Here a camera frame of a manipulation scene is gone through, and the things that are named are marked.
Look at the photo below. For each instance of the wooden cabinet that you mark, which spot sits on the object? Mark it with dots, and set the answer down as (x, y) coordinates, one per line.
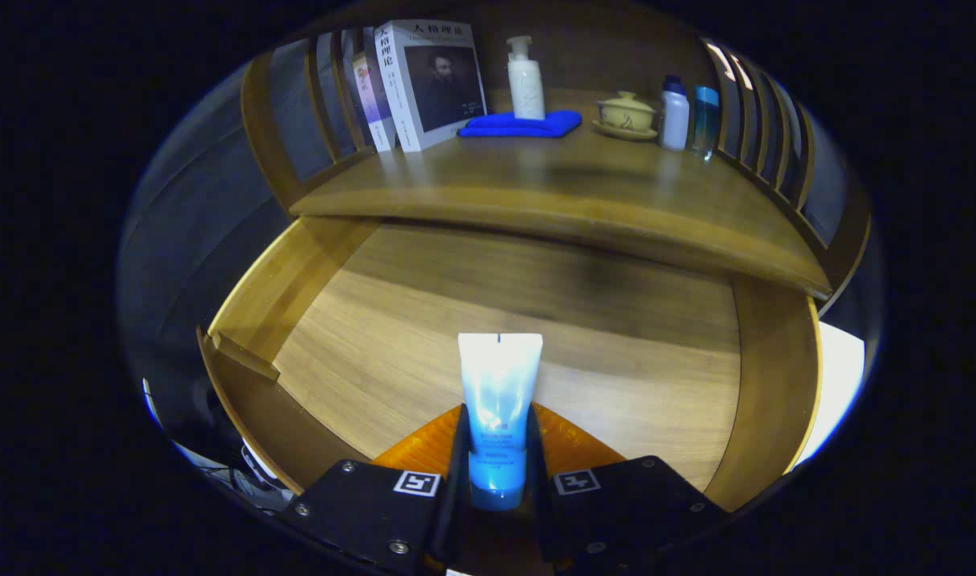
(258, 128)

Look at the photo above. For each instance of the wooden drawer with black knob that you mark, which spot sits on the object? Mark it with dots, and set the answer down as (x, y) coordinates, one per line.
(536, 336)

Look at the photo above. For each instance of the blue folded cloth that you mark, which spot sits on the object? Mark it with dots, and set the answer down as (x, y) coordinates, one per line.
(520, 126)

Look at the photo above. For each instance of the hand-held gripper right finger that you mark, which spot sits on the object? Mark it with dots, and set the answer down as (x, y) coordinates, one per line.
(536, 480)

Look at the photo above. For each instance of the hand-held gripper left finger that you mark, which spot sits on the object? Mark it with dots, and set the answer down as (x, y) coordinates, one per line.
(459, 480)

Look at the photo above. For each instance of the blue and white tube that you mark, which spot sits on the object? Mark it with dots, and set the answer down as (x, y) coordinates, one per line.
(500, 384)

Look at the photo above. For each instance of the teal bottle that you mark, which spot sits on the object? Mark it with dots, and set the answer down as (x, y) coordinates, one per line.
(705, 120)

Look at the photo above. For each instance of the beige lidded teacup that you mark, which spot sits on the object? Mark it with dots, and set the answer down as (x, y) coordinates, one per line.
(626, 116)

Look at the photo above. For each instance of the white bottle with dark cap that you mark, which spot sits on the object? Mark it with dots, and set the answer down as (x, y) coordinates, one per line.
(674, 116)

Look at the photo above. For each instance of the purple book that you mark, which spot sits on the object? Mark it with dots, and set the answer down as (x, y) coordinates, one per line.
(374, 104)

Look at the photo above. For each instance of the white pump bottle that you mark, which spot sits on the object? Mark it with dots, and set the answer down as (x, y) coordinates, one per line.
(526, 88)

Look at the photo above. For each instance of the white book with portrait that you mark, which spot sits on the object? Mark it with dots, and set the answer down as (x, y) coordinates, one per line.
(440, 80)

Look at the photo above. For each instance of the wooden countertop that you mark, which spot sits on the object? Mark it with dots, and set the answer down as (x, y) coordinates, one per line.
(552, 184)

